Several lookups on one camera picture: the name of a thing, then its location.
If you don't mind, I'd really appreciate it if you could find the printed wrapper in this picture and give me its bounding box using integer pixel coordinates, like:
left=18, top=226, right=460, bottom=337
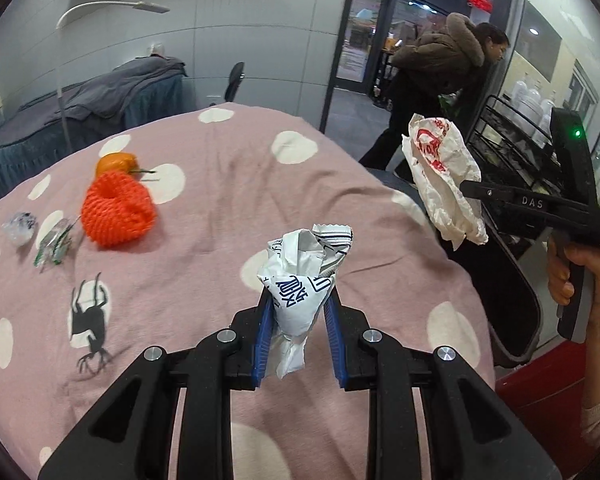
left=258, top=224, right=353, bottom=379

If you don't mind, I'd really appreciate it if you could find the paper food bag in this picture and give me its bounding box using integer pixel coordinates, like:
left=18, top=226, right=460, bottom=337
left=402, top=114, right=489, bottom=248

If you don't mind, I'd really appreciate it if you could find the brown trash bin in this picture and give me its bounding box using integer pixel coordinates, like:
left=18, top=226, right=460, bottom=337
left=434, top=211, right=542, bottom=368

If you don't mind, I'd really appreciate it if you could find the right hand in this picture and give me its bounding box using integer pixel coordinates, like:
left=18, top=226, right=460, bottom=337
left=547, top=235, right=600, bottom=310

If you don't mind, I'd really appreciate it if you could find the pink polka dot bedspread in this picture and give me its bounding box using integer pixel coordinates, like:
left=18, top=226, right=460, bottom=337
left=0, top=104, right=494, bottom=478

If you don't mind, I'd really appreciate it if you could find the orange foam fruit net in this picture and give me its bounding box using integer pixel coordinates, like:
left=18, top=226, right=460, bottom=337
left=81, top=170, right=157, bottom=248

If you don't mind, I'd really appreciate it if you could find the person in dark coat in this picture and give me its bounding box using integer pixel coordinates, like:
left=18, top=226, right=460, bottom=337
left=360, top=13, right=510, bottom=170

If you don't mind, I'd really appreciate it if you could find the orange tangerine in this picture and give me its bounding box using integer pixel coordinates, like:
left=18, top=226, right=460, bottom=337
left=95, top=152, right=140, bottom=178

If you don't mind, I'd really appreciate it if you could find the green foil wrapper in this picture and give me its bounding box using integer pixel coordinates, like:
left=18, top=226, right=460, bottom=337
left=33, top=218, right=76, bottom=269

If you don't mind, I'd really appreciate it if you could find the black office chair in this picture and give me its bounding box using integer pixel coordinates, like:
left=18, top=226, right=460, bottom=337
left=224, top=62, right=245, bottom=102

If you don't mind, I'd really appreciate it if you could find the clear plastic wrapper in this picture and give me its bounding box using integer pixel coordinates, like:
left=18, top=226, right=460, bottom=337
left=1, top=211, right=38, bottom=248

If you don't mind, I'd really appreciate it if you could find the white floor lamp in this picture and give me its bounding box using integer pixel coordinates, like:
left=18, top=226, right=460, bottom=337
left=54, top=0, right=171, bottom=154

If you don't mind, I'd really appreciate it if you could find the black wire rack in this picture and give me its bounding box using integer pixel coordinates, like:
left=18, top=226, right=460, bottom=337
left=466, top=94, right=562, bottom=196

